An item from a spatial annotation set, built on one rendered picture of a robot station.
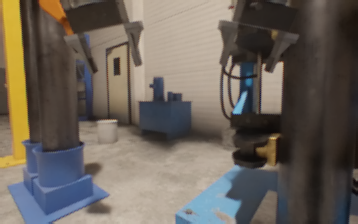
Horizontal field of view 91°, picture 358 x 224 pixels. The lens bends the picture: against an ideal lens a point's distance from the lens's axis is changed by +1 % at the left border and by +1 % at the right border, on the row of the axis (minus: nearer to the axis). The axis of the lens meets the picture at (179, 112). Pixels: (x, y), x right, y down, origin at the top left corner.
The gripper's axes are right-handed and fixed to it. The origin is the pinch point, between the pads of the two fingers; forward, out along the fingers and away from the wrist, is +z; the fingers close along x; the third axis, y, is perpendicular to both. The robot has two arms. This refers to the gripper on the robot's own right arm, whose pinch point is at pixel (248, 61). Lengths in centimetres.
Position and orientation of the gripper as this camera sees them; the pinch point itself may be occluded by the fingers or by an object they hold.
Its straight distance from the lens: 51.6
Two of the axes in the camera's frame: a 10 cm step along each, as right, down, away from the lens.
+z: -1.6, 8.8, 4.5
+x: 9.8, 1.0, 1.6
